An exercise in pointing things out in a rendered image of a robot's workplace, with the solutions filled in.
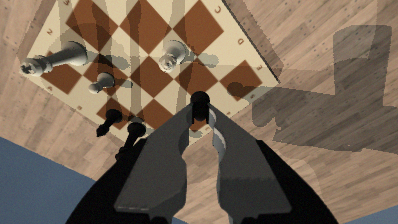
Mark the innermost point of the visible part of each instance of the brown and cream chessboard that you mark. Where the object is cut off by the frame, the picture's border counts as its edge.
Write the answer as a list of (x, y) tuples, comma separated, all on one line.
[(125, 38)]

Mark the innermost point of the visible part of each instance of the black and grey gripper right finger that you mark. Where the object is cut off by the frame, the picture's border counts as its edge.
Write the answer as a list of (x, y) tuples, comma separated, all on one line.
[(253, 181)]

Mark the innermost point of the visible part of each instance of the white chess king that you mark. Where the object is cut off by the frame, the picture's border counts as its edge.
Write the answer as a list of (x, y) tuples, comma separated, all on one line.
[(71, 52)]

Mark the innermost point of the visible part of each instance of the white pawn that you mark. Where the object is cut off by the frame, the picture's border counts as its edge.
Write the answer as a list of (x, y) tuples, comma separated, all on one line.
[(104, 80)]

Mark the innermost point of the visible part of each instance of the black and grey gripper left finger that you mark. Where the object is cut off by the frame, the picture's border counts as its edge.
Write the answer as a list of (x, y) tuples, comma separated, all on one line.
[(149, 180)]

